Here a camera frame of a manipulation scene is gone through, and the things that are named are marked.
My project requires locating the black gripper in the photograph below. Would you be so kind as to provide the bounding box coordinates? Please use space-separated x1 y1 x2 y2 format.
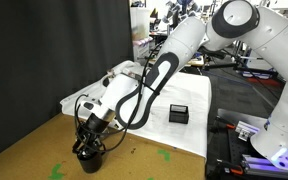
72 114 108 154

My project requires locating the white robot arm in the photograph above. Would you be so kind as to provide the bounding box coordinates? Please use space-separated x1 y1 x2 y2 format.
73 0 288 170

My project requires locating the small black box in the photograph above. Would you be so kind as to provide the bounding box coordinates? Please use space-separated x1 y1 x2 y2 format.
169 104 189 124

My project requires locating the white cloth sheet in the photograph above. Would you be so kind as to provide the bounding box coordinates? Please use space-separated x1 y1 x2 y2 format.
60 61 212 157

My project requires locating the black curtain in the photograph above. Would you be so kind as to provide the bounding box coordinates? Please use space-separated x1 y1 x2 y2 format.
0 0 133 153

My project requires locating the black cup with handle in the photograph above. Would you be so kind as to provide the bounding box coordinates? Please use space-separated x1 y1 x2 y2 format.
77 151 102 173

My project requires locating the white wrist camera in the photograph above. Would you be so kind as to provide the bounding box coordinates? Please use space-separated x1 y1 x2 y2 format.
81 101 103 119

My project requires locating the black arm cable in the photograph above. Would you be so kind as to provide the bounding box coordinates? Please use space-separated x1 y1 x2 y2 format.
73 43 165 155

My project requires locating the black mounting base plate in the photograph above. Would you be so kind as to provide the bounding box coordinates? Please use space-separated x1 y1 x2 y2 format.
205 107 288 180

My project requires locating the silver metal clamp bracket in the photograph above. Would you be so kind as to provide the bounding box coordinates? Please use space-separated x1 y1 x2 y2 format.
235 121 259 141

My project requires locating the aluminium extrusion rail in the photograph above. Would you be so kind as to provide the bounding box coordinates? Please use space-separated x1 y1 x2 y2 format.
242 154 288 179

